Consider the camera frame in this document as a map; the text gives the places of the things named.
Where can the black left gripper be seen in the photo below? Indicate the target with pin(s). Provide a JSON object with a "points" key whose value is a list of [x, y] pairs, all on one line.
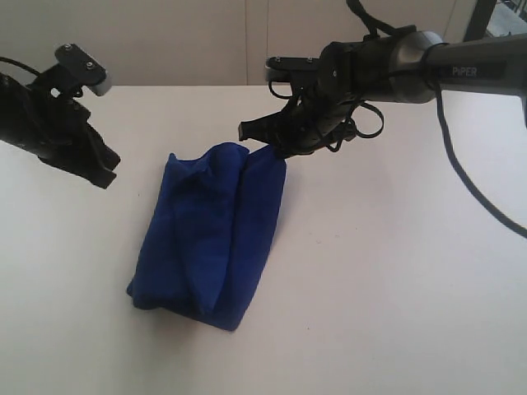
{"points": [[44, 119]]}

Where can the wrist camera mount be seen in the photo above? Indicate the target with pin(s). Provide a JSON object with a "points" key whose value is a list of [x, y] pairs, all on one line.
{"points": [[84, 68], [287, 69]]}

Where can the blue towel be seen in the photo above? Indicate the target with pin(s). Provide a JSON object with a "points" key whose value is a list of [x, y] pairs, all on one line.
{"points": [[210, 235]]}

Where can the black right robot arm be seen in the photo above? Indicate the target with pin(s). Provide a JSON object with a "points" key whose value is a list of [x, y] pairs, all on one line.
{"points": [[423, 63]]}

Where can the black window frame post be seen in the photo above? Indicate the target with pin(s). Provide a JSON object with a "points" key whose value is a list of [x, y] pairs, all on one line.
{"points": [[481, 15]]}

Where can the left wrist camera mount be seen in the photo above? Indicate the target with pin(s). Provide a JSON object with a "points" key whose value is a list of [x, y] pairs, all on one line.
{"points": [[84, 68]]}

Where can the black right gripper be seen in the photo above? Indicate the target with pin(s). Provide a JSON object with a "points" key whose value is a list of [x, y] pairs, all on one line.
{"points": [[335, 107]]}

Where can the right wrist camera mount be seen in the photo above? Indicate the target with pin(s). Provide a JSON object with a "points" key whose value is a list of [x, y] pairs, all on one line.
{"points": [[287, 69]]}

